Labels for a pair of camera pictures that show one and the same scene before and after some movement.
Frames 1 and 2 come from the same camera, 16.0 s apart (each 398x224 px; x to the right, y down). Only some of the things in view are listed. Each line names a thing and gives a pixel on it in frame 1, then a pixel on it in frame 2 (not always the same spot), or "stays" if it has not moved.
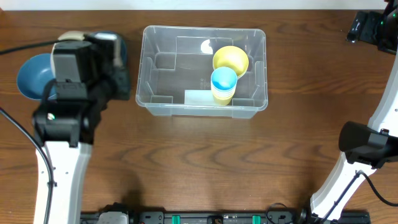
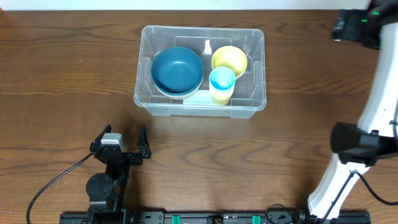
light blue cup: [223, 79] stays
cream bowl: [72, 35] -> [178, 98]
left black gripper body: [116, 87] -> [133, 160]
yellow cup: [215, 98] stays
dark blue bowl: [120, 51] -> [174, 94]
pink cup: [231, 91] stays
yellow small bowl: [232, 57] stays
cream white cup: [220, 94] stays
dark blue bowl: [33, 75] -> [177, 70]
